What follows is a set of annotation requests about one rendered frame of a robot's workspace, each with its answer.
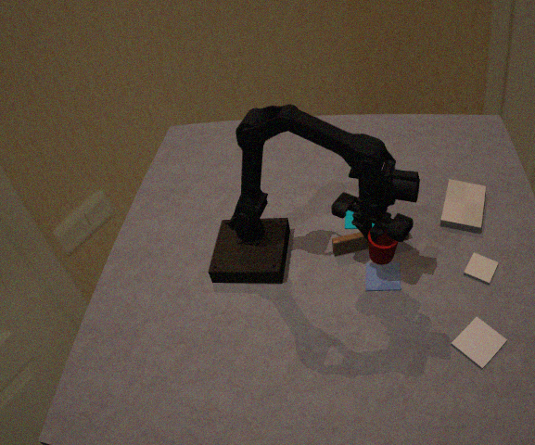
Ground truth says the red cup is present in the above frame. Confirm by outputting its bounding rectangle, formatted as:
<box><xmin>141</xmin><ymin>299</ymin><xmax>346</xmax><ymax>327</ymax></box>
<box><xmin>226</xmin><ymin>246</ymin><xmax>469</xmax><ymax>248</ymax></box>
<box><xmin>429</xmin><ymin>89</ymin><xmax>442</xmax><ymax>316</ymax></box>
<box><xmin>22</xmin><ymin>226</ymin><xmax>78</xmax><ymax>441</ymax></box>
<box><xmin>368</xmin><ymin>229</ymin><xmax>399</xmax><ymax>264</ymax></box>

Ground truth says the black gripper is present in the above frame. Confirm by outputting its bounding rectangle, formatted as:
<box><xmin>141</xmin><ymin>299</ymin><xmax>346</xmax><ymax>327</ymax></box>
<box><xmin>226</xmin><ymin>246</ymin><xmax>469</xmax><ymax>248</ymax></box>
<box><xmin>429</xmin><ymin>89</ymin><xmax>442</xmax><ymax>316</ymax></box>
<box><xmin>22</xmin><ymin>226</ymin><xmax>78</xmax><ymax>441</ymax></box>
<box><xmin>331</xmin><ymin>191</ymin><xmax>414</xmax><ymax>242</ymax></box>

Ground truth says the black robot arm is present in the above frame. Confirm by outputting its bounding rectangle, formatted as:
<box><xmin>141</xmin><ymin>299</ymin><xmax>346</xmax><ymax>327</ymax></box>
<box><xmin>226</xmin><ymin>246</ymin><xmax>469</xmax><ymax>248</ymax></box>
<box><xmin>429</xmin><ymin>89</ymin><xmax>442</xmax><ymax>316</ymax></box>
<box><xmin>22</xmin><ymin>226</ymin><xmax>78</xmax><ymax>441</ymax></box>
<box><xmin>228</xmin><ymin>104</ymin><xmax>420</xmax><ymax>246</ymax></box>

